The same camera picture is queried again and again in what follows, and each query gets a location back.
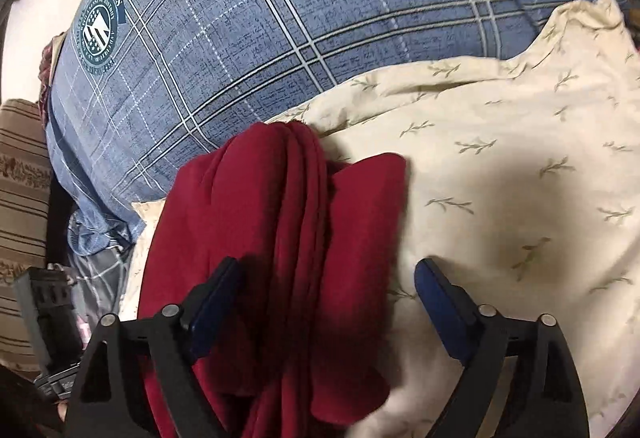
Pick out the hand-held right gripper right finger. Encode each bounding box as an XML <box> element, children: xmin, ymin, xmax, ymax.
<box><xmin>414</xmin><ymin>258</ymin><xmax>591</xmax><ymax>438</ymax></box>

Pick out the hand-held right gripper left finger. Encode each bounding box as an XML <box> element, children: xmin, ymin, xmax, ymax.
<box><xmin>65</xmin><ymin>257</ymin><xmax>246</xmax><ymax>438</ymax></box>

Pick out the red knit garment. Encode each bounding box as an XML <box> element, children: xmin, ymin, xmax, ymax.
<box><xmin>136</xmin><ymin>121</ymin><xmax>408</xmax><ymax>438</ymax></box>

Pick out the grey-blue plaid cloth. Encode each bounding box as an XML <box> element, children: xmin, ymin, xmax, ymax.
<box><xmin>67</xmin><ymin>211</ymin><xmax>136</xmax><ymax>319</ymax></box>

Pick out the beige striped floral sofa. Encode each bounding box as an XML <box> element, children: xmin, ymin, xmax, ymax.
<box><xmin>0</xmin><ymin>99</ymin><xmax>56</xmax><ymax>369</ymax></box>

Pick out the cream leaf-print sheet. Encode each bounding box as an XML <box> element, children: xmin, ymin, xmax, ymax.
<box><xmin>120</xmin><ymin>0</ymin><xmax>640</xmax><ymax>438</ymax></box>

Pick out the dark red patterned cloth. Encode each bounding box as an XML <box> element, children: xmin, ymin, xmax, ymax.
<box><xmin>39</xmin><ymin>33</ymin><xmax>68</xmax><ymax>89</ymax></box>

